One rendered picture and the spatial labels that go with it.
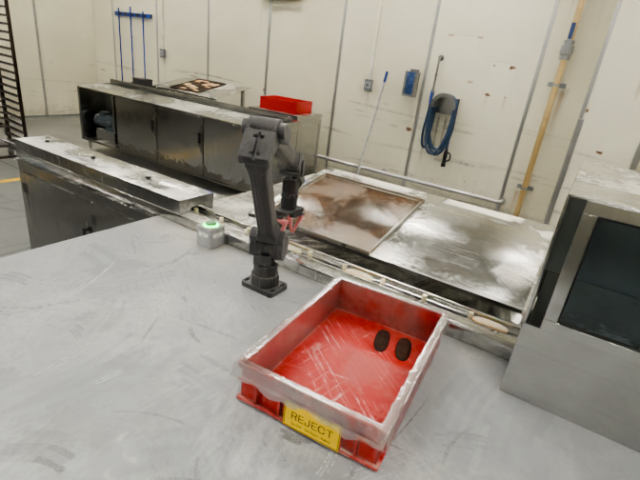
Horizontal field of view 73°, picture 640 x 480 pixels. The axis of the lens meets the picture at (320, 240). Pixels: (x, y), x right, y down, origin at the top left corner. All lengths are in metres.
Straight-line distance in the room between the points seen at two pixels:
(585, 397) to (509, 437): 0.19
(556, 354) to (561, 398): 0.10
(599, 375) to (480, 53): 4.23
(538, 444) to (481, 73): 4.29
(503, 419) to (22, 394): 0.98
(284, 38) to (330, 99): 1.01
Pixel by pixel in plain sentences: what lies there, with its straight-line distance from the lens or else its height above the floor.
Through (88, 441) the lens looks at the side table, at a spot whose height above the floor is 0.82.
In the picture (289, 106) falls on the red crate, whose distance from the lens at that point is 5.05.
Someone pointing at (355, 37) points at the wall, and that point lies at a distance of 5.57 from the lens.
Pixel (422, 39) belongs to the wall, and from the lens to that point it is 5.23.
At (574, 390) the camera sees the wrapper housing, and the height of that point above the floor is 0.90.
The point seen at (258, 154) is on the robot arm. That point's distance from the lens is 1.04.
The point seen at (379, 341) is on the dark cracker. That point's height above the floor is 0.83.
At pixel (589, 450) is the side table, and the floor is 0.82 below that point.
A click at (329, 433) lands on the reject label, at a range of 0.87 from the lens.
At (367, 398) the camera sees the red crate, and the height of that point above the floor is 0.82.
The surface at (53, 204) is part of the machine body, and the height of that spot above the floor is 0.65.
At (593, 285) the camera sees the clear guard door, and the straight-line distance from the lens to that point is 1.02.
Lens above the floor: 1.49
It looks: 23 degrees down
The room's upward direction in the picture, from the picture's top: 7 degrees clockwise
